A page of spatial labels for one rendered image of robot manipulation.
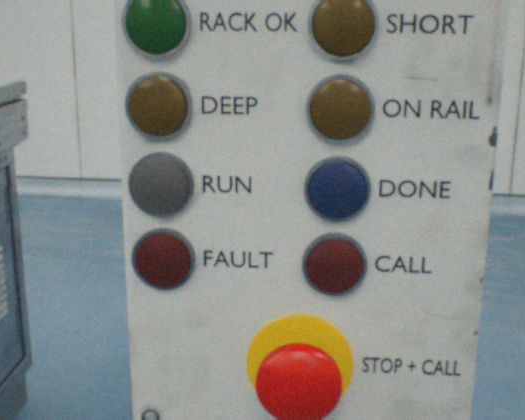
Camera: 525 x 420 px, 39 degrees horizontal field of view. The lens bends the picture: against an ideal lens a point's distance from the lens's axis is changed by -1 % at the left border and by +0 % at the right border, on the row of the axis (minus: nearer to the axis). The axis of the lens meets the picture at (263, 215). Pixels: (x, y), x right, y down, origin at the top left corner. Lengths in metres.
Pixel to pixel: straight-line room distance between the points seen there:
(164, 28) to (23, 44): 4.02
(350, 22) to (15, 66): 4.08
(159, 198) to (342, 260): 0.09
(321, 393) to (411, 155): 0.11
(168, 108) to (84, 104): 3.91
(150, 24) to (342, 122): 0.09
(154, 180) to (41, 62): 3.97
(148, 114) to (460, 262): 0.16
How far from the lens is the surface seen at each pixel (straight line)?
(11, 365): 2.05
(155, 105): 0.33
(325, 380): 0.34
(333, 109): 0.32
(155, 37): 0.33
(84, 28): 4.20
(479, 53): 0.33
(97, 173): 4.29
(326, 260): 0.34
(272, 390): 0.34
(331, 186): 0.33
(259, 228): 0.34
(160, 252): 0.34
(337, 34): 0.32
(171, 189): 0.34
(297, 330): 0.36
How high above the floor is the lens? 1.07
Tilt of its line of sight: 16 degrees down
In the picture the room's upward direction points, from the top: straight up
